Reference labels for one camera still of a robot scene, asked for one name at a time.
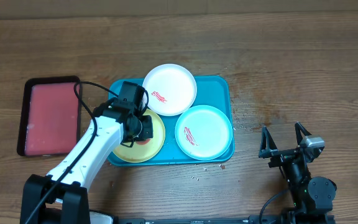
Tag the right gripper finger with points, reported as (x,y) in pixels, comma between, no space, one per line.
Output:
(267,145)
(300,132)

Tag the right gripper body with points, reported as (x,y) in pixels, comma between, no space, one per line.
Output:
(298,168)

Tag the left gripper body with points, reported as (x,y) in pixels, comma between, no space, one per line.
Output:
(143,130)

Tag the yellow plate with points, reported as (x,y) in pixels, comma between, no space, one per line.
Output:
(141,153)

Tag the white plate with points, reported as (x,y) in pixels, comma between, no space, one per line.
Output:
(171,88)

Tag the green scrub sponge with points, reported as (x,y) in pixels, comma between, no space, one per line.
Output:
(142,142)

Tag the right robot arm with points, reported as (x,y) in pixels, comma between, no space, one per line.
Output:
(312,196)

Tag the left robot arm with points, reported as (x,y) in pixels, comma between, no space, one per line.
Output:
(61,196)

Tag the blue plastic tray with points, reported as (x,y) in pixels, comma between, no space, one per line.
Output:
(212,91)

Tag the dark tray with red liquid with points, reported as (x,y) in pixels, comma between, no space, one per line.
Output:
(50,116)

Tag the light blue plate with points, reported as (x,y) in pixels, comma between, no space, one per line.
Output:
(203,132)

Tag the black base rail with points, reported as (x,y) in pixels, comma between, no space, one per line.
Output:
(253,219)

